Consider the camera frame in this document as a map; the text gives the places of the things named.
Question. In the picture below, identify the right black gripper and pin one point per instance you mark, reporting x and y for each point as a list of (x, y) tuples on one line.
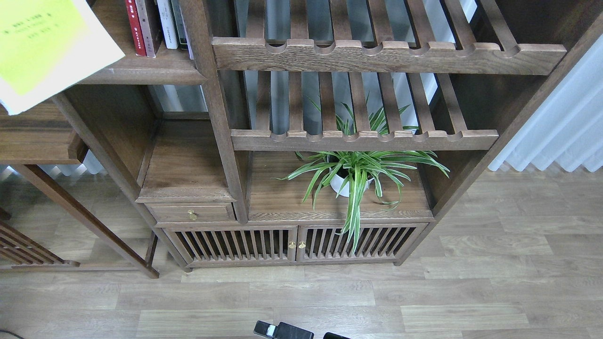
[(287, 331)]

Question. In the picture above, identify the red cover book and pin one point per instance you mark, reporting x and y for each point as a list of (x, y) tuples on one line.
[(138, 38)]

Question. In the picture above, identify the dark maroon cover book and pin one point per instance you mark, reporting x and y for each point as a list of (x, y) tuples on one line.
[(149, 20)]

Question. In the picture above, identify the yellow green cover book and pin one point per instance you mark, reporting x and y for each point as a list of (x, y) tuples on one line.
[(47, 46)]

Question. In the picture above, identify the green spider plant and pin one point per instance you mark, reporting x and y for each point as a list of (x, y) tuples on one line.
[(356, 169)]

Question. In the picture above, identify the dark wooden bookshelf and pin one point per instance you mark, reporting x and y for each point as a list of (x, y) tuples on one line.
[(216, 134)]

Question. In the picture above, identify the pale purple upright book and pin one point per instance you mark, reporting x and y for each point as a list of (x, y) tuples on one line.
[(189, 46)]

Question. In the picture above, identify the dark upright book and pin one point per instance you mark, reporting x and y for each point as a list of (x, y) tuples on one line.
[(179, 24)]

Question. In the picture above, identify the white upright book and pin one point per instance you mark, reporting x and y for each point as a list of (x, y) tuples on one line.
[(168, 24)]

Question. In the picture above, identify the white curtain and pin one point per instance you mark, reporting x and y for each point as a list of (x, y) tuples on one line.
[(567, 129)]

